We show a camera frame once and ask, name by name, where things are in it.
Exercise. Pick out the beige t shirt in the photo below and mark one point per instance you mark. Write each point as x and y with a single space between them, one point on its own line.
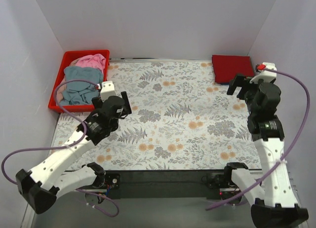
59 95

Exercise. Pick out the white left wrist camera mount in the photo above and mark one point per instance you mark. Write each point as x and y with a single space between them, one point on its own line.
107 89

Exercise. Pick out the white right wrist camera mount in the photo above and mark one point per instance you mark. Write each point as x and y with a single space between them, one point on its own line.
265 71

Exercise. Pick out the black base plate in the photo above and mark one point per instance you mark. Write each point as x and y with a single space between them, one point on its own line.
209 184

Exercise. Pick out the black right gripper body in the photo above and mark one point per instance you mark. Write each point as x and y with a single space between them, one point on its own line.
240 85

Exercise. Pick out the red t shirt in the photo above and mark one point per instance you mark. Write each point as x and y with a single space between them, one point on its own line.
226 67

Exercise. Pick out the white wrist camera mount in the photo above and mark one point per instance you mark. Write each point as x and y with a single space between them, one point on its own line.
265 71
107 89

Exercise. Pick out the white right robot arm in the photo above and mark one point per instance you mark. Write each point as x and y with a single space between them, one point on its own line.
271 168

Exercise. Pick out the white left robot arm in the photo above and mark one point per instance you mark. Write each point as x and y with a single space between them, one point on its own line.
42 185

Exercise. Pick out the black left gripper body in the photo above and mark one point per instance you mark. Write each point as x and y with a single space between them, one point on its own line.
126 103

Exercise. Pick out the grey blue t shirt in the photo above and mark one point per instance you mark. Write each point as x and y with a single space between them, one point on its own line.
80 92

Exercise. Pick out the pink t shirt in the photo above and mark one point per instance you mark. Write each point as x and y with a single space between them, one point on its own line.
97 61

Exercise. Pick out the floral patterned table mat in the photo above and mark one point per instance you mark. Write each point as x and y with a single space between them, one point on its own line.
181 120

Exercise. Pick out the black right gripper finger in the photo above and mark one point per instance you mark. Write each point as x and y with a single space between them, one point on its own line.
237 81
242 92

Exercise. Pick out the red plastic bin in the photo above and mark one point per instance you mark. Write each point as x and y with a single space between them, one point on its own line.
68 57

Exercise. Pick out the aluminium frame rail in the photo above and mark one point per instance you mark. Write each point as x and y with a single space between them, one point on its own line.
273 203

